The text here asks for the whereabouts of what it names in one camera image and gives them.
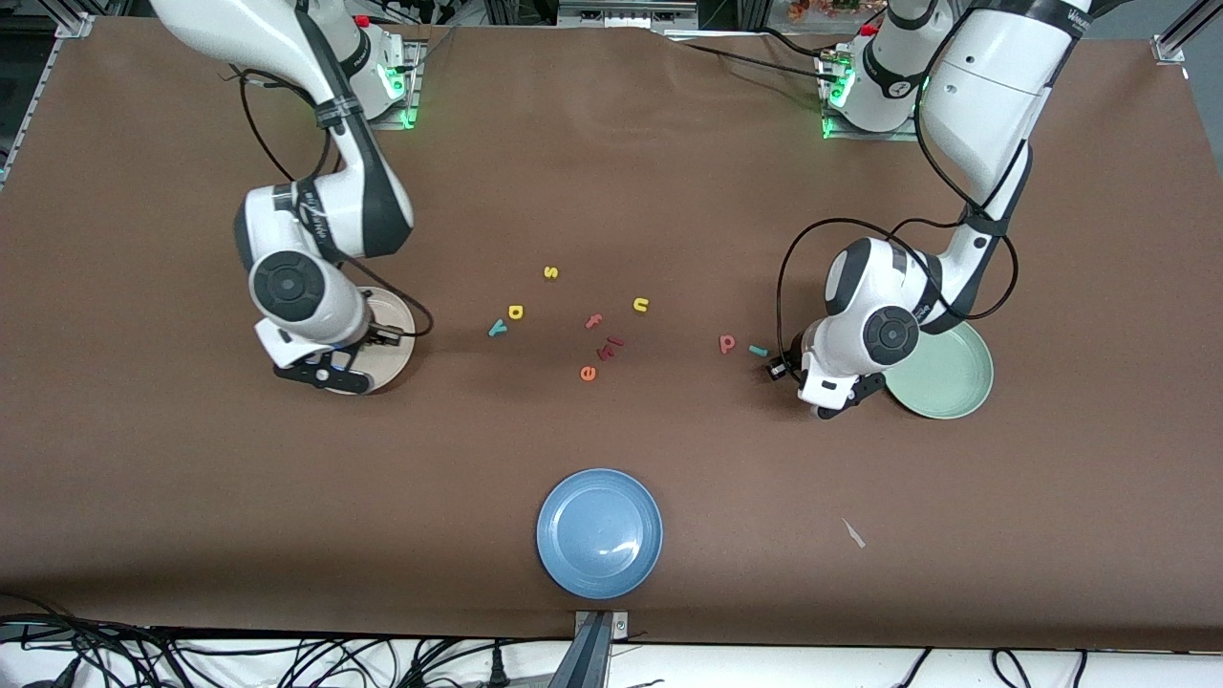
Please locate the aluminium frame profile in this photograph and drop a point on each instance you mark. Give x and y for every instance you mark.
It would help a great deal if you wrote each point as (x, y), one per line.
(1180, 38)
(48, 86)

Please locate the black power plug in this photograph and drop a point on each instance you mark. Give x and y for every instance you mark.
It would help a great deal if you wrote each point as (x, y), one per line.
(497, 671)

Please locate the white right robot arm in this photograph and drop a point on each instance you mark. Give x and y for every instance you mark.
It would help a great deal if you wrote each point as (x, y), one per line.
(239, 29)

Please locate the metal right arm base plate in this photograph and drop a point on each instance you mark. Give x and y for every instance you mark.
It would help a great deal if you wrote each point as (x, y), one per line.
(409, 113)

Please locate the green round plate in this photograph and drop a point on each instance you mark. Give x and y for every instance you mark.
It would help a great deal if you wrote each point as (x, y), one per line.
(951, 377)

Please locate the brown paper table cover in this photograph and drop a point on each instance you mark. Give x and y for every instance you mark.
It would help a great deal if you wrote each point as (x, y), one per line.
(611, 191)

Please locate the grey metal bar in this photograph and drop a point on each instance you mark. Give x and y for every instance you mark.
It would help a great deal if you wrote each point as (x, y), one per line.
(621, 14)

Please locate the beige round plate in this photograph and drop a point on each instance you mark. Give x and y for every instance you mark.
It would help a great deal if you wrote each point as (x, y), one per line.
(392, 363)

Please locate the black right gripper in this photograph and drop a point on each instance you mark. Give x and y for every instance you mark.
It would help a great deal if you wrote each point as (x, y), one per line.
(372, 337)

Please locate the small white paper scrap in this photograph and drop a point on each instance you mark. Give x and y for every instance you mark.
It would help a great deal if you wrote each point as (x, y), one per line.
(854, 533)

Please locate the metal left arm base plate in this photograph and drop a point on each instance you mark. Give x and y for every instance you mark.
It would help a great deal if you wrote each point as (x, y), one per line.
(869, 136)

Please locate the orange artificial flowers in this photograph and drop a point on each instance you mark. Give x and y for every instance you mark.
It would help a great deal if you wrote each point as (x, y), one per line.
(822, 8)

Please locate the blue round plate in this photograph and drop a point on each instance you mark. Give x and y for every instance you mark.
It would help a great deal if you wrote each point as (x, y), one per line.
(599, 533)

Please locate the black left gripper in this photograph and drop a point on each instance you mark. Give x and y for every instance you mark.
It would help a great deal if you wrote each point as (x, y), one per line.
(792, 362)

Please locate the grey metal camera post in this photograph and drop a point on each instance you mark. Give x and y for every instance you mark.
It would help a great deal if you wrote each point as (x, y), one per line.
(592, 659)

